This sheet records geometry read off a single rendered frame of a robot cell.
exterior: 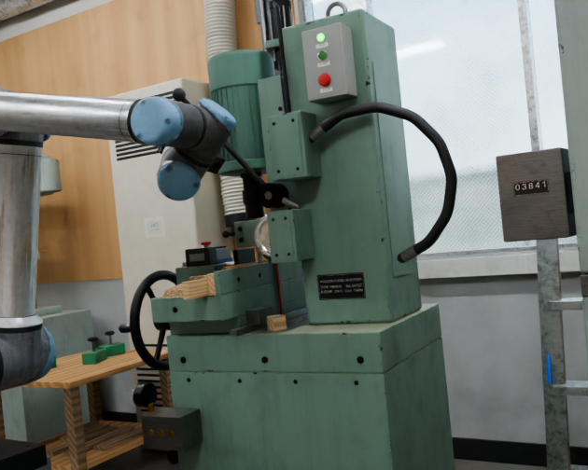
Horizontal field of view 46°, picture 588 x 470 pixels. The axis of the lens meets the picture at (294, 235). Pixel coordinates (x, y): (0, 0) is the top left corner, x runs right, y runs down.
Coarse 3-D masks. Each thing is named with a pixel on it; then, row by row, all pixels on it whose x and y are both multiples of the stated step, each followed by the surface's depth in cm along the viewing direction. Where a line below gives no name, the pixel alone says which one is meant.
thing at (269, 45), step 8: (280, 0) 177; (288, 0) 178; (272, 8) 179; (280, 8) 178; (288, 8) 179; (272, 16) 179; (280, 16) 178; (288, 16) 179; (272, 24) 179; (288, 24) 178; (272, 32) 179; (272, 40) 177; (272, 48) 179; (280, 56) 178
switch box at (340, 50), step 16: (304, 32) 158; (320, 32) 156; (336, 32) 155; (304, 48) 158; (320, 48) 157; (336, 48) 155; (352, 48) 159; (304, 64) 159; (336, 64) 155; (352, 64) 158; (336, 80) 155; (352, 80) 157; (320, 96) 157; (336, 96) 156; (352, 96) 158
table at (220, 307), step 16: (256, 288) 175; (272, 288) 182; (288, 288) 190; (160, 304) 170; (176, 304) 168; (192, 304) 165; (208, 304) 163; (224, 304) 162; (240, 304) 168; (256, 304) 175; (272, 304) 182; (160, 320) 170; (176, 320) 168; (192, 320) 166; (208, 320) 164
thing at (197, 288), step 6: (186, 282) 157; (192, 282) 158; (198, 282) 160; (204, 282) 162; (186, 288) 158; (192, 288) 158; (198, 288) 160; (204, 288) 162; (186, 294) 158; (192, 294) 158; (198, 294) 160; (204, 294) 162
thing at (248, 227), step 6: (234, 222) 186; (240, 222) 185; (246, 222) 184; (252, 222) 183; (258, 222) 182; (234, 228) 186; (240, 228) 185; (246, 228) 184; (252, 228) 183; (240, 234) 185; (246, 234) 184; (252, 234) 184; (240, 240) 185; (246, 240) 184; (252, 240) 184; (240, 246) 185; (246, 246) 185; (252, 246) 184
